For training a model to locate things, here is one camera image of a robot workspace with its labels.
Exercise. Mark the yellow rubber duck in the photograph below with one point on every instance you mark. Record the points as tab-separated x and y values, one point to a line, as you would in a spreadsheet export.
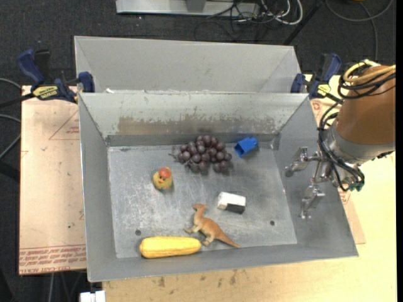
162	179

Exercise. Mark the black cylinder on white bracket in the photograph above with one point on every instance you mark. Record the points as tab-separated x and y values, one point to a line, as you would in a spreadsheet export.
385	155

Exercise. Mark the brown cardboard board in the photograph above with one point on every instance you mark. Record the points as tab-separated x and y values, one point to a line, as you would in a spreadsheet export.
52	175

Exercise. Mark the purple toy grape bunch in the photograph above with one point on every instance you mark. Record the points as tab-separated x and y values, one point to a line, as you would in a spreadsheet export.
204	154

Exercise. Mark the orange toy dinosaur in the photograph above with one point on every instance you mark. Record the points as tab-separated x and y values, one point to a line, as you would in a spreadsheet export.
207	225

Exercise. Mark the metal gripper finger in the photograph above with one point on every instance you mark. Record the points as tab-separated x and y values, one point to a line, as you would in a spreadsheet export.
311	200
296	167

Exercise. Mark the blue plastic block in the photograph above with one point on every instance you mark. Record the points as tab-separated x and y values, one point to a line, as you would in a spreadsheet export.
246	147

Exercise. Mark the yellow toy corn cob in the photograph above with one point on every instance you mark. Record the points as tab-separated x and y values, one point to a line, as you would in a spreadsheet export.
170	247

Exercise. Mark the grey metal bin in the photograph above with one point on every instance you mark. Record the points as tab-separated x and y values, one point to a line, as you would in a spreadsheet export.
189	193

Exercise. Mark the white and black box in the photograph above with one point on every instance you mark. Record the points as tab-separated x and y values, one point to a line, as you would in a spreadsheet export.
231	201

